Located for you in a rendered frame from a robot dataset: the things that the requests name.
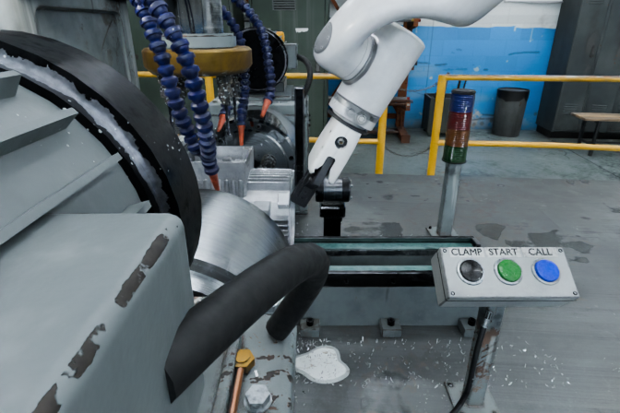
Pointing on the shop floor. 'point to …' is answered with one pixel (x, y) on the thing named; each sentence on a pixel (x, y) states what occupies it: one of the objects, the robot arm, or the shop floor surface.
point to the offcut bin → (434, 112)
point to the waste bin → (509, 111)
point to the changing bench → (596, 124)
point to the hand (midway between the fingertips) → (303, 194)
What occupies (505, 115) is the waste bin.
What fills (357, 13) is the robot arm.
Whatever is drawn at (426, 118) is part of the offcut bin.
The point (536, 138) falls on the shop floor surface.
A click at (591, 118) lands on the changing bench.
